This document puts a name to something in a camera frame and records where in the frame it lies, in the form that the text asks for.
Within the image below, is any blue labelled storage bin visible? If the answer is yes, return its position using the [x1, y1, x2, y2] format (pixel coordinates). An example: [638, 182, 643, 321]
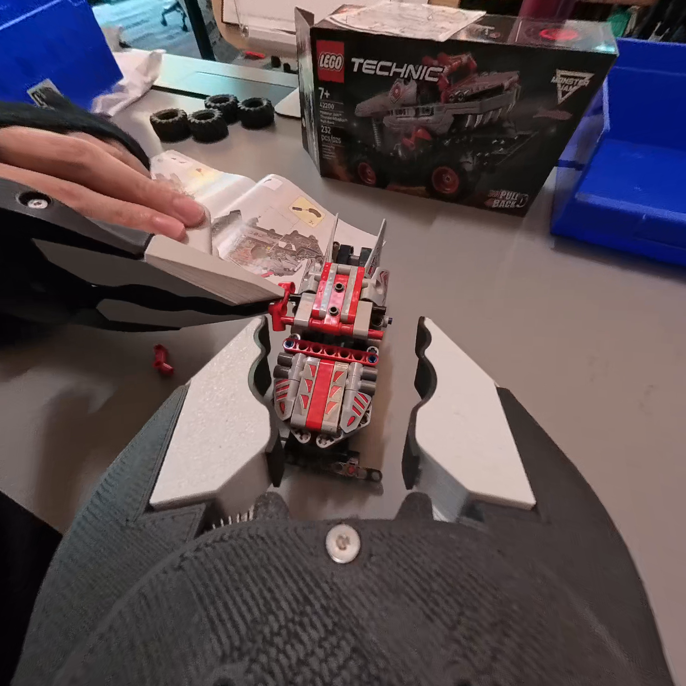
[0, 0, 125, 114]

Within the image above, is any white crumpled bag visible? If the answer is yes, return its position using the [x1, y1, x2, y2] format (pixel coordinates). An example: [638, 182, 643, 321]
[101, 27, 167, 117]

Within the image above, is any dark toy truck box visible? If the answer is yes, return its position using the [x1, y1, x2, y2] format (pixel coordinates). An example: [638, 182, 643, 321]
[294, 0, 620, 218]

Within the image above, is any white paper sheet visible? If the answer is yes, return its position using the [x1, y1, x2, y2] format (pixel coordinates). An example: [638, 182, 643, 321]
[326, 0, 489, 42]

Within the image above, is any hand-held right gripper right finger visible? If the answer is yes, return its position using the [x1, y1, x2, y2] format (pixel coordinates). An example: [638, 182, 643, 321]
[402, 316, 537, 524]

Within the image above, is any person's left hand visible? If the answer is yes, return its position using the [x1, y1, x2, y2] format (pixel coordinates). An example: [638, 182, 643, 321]
[0, 130, 208, 242]

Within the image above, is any grey desk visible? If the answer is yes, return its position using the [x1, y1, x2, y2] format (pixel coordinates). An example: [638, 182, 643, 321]
[0, 54, 686, 612]

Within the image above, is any red grey toy brick truck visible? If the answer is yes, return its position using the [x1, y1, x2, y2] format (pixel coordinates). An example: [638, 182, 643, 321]
[268, 216, 395, 481]

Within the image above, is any black toy tyre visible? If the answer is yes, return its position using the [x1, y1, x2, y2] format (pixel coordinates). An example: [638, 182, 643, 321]
[237, 96, 276, 130]
[204, 94, 241, 123]
[149, 108, 190, 143]
[187, 109, 229, 144]

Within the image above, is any person's left forearm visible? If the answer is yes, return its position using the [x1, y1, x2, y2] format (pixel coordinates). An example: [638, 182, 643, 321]
[0, 99, 152, 172]

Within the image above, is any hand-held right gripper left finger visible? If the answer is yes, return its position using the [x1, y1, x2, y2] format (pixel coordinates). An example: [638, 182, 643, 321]
[149, 315, 287, 512]

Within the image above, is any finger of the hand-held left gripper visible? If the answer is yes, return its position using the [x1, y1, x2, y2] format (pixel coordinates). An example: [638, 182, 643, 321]
[0, 178, 285, 308]
[99, 299, 267, 329]

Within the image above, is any toy instruction booklet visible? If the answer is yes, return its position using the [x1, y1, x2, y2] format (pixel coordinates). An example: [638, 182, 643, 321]
[150, 150, 388, 286]

